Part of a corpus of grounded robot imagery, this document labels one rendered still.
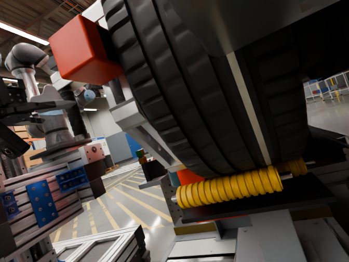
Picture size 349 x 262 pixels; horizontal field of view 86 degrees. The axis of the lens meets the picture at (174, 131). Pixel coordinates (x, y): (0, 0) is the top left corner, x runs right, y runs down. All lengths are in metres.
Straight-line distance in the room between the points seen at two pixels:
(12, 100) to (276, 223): 0.68
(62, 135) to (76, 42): 0.88
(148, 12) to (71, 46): 0.12
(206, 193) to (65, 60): 0.39
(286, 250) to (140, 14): 0.63
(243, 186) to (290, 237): 0.22
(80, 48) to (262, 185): 0.42
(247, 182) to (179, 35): 0.33
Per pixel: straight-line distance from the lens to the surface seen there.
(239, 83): 0.28
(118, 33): 0.33
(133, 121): 0.38
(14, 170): 1.13
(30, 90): 1.40
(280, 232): 0.62
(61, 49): 0.36
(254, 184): 0.46
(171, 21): 0.29
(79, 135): 0.59
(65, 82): 0.60
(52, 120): 1.20
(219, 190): 0.47
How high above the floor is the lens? 0.68
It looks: 1 degrees up
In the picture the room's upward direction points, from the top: 19 degrees counter-clockwise
